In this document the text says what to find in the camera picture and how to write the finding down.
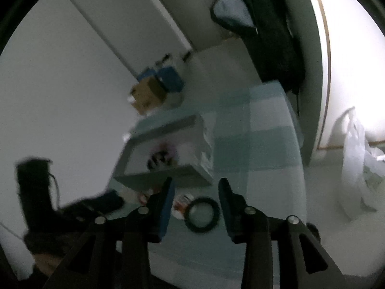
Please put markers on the brown cardboard box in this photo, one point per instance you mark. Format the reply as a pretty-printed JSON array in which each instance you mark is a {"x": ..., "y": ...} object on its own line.
[{"x": 147, "y": 95}]

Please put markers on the black hanging jacket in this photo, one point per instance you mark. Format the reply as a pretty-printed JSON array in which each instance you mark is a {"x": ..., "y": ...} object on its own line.
[{"x": 272, "y": 45}]

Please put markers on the striped shirt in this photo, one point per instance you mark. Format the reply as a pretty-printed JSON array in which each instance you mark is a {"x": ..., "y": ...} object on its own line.
[{"x": 233, "y": 13}]

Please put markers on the white china pin badge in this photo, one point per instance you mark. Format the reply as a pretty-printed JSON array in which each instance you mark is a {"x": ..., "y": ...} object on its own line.
[{"x": 180, "y": 204}]

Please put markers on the grey door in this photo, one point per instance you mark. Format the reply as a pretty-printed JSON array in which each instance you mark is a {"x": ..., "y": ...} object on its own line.
[{"x": 194, "y": 19}]

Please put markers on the teal plaid tablecloth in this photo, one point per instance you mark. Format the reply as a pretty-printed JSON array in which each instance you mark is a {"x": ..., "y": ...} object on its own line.
[{"x": 252, "y": 138}]

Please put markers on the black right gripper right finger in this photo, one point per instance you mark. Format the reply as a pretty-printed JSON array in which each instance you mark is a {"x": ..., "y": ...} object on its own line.
[{"x": 244, "y": 223}]

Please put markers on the white plastic bag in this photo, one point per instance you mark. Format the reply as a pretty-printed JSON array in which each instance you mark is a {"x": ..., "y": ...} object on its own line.
[{"x": 362, "y": 175}]

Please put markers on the left hand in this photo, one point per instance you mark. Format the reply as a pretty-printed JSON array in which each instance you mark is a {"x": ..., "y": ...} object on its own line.
[{"x": 46, "y": 263}]

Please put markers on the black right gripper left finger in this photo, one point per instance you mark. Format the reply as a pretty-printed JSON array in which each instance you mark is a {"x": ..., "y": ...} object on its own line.
[{"x": 151, "y": 220}]

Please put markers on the blue storage box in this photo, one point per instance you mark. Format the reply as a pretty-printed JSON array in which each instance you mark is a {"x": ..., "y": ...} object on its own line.
[{"x": 168, "y": 76}]

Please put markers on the grey cardboard box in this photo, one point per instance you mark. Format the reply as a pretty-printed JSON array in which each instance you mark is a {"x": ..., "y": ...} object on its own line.
[{"x": 171, "y": 153}]

